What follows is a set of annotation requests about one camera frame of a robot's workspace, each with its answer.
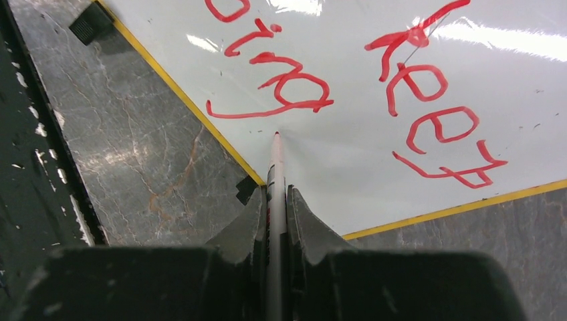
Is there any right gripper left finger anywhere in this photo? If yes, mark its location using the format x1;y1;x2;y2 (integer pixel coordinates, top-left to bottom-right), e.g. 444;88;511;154
201;187;267;320

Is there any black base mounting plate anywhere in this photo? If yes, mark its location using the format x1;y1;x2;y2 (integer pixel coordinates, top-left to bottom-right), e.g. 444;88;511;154
1;1;106;317

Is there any red whiteboard marker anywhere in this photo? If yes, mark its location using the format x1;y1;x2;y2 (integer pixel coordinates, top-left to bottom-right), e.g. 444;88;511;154
265;132;288;320

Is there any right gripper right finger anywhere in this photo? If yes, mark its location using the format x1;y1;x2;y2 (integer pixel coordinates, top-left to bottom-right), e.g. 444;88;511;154
286;185;353;320

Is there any yellow framed whiteboard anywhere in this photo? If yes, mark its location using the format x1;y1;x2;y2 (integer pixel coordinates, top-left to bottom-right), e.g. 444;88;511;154
95;1;566;239

